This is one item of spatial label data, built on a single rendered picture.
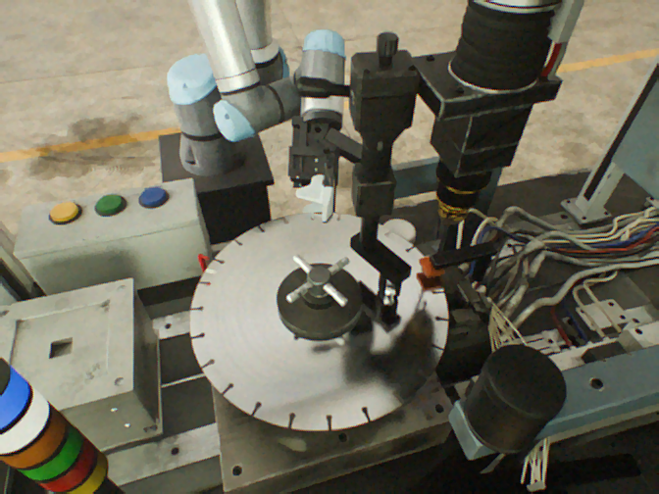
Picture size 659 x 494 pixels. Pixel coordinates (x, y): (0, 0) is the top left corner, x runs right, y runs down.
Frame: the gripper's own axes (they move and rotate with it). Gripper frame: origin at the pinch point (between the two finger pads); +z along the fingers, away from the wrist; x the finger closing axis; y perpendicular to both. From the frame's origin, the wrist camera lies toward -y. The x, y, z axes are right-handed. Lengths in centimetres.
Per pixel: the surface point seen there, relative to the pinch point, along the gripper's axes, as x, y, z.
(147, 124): -158, 108, -87
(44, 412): 39.8, 19.0, 21.5
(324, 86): 33.6, -0.4, -8.2
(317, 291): 19.1, 0.6, 11.0
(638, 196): -28, -66, -15
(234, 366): 20.3, 9.8, 19.9
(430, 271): 14.3, -14.0, 7.7
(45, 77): -180, 182, -125
